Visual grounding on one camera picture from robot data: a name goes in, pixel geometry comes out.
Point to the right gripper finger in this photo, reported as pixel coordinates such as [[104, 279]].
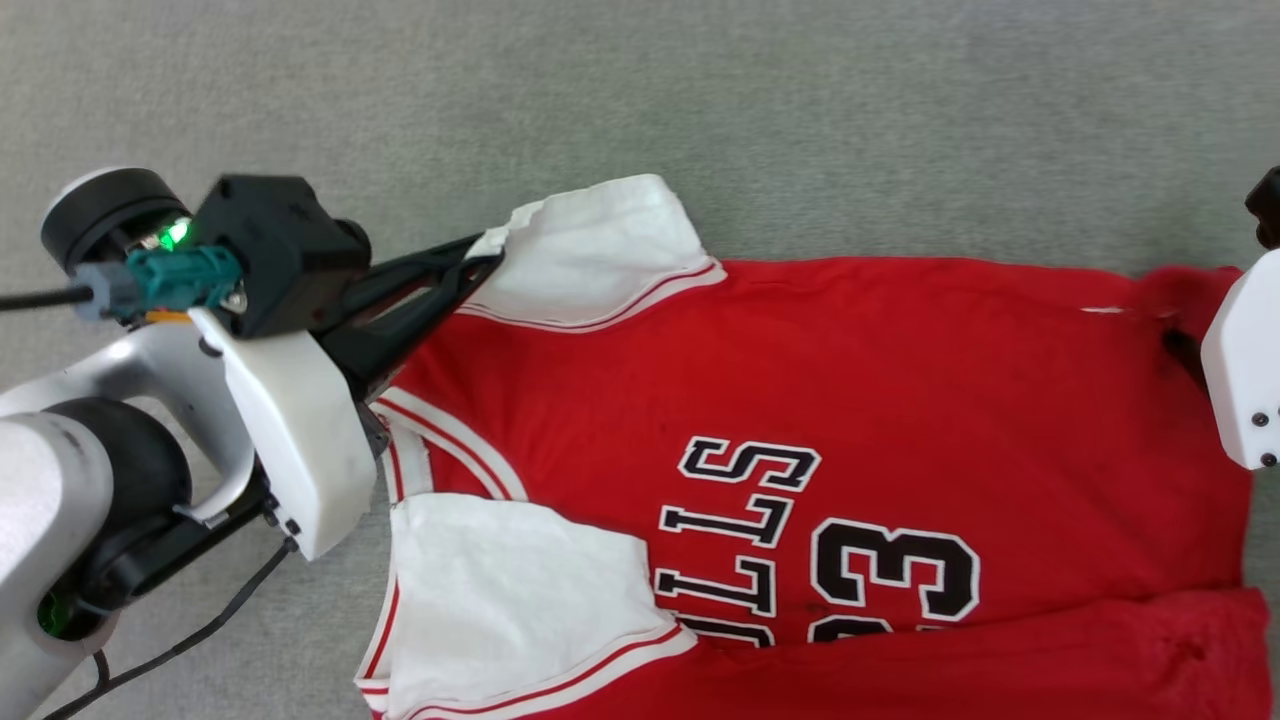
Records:
[[1188, 355]]

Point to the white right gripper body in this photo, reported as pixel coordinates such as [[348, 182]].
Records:
[[1250, 370]]

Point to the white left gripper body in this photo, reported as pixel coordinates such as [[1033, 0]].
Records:
[[290, 440]]

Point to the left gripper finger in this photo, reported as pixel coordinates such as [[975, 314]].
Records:
[[390, 335], [430, 265]]

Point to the red and white basketball jersey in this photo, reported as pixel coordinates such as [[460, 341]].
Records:
[[900, 350]]

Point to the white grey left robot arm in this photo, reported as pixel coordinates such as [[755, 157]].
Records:
[[40, 480]]

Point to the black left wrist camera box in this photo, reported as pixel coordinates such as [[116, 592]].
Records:
[[280, 250]]

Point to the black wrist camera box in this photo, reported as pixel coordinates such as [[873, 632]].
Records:
[[1265, 205], [280, 250]]

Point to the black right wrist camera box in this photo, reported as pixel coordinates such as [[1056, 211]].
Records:
[[1265, 205]]

